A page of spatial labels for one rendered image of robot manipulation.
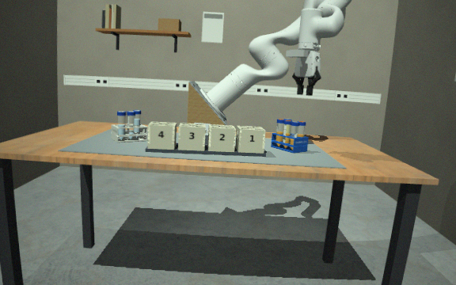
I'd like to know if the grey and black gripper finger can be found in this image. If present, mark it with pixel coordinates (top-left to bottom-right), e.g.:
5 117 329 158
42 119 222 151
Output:
306 68 321 96
292 73 304 95

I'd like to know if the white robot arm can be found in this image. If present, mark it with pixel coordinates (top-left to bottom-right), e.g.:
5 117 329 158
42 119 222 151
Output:
200 0 352 119

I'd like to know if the grey bench mat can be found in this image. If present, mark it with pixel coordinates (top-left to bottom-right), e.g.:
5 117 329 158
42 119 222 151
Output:
58 129 346 169

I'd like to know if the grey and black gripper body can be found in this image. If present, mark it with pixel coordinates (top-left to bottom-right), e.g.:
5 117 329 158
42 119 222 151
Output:
294 51 321 78

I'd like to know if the blue tube rack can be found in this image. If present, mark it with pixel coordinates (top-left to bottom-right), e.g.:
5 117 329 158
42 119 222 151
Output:
271 133 309 153

